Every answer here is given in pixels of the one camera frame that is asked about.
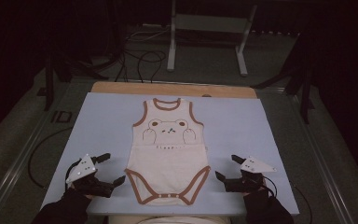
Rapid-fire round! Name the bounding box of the black looped floor cable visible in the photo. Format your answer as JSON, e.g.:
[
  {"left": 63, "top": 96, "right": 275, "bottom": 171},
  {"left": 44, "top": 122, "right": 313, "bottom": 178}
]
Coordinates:
[{"left": 136, "top": 50, "right": 168, "bottom": 84}]

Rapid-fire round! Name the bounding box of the left hand-held gripper cable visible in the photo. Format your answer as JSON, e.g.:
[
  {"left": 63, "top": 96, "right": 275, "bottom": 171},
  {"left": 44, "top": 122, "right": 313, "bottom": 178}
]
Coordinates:
[{"left": 64, "top": 158, "right": 87, "bottom": 189}]

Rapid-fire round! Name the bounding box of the light blue mat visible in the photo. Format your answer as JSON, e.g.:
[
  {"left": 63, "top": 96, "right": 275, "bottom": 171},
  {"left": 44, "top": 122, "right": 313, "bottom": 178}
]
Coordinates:
[{"left": 41, "top": 91, "right": 300, "bottom": 217}]

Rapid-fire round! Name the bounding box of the white metal stand frame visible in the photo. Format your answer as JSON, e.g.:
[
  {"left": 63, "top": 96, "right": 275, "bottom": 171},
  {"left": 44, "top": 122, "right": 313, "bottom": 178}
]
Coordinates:
[{"left": 166, "top": 0, "right": 258, "bottom": 77}]

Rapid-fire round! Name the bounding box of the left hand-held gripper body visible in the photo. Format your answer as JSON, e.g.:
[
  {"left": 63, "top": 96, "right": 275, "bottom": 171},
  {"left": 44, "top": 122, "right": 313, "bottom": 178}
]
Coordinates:
[{"left": 64, "top": 153, "right": 115, "bottom": 199}]

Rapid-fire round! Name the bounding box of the person's right hand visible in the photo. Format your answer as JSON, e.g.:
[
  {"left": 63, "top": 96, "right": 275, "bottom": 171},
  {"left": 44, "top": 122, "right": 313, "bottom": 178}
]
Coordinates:
[{"left": 242, "top": 186, "right": 269, "bottom": 198}]

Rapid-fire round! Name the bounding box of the hand-held gripper cable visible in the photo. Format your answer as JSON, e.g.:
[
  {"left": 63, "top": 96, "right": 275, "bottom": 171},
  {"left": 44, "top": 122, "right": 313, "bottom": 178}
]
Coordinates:
[
  {"left": 64, "top": 158, "right": 87, "bottom": 189},
  {"left": 261, "top": 175, "right": 278, "bottom": 198}
]

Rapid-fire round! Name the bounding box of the person's left hand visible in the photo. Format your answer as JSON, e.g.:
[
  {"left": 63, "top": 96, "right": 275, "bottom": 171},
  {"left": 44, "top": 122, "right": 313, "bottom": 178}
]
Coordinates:
[{"left": 69, "top": 184, "right": 94, "bottom": 201}]

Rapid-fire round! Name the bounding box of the cream baby bodysuit brown trim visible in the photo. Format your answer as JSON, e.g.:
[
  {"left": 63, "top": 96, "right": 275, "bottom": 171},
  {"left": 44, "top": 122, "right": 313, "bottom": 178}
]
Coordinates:
[{"left": 124, "top": 97, "right": 212, "bottom": 207}]

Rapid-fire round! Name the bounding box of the right hand-held gripper cable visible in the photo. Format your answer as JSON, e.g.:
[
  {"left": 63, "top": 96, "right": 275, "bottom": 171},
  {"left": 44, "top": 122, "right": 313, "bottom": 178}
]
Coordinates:
[{"left": 261, "top": 175, "right": 278, "bottom": 198}]

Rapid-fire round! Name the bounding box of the black floor cable beside table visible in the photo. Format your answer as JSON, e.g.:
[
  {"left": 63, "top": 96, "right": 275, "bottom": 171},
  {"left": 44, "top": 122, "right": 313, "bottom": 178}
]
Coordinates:
[
  {"left": 292, "top": 185, "right": 313, "bottom": 224},
  {"left": 27, "top": 126, "right": 74, "bottom": 190}
]

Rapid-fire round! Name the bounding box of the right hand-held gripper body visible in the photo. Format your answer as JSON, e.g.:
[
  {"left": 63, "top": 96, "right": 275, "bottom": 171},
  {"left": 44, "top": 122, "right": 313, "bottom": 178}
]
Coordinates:
[{"left": 224, "top": 155, "right": 277, "bottom": 194}]

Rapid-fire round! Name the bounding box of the black metal stand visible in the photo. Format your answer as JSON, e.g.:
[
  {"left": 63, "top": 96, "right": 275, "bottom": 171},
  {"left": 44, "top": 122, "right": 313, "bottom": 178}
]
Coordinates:
[
  {"left": 251, "top": 31, "right": 316, "bottom": 125},
  {"left": 36, "top": 55, "right": 110, "bottom": 112}
]

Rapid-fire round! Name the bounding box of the white floor cable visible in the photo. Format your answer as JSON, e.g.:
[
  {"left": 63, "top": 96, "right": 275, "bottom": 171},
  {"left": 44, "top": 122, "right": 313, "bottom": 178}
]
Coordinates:
[{"left": 125, "top": 27, "right": 172, "bottom": 43}]

